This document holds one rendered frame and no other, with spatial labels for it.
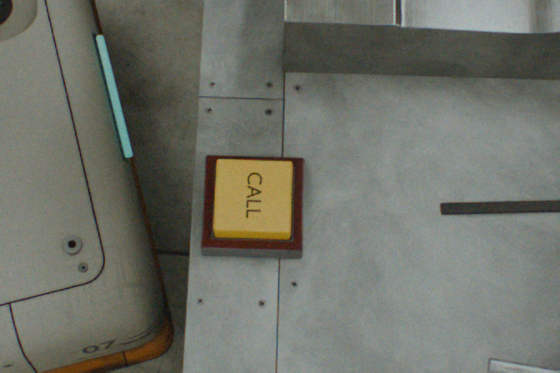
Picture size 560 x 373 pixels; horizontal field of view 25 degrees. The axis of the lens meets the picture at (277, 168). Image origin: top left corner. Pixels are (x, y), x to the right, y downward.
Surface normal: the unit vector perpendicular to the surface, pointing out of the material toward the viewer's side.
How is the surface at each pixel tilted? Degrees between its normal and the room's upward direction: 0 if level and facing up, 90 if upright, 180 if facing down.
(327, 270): 0
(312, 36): 90
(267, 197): 0
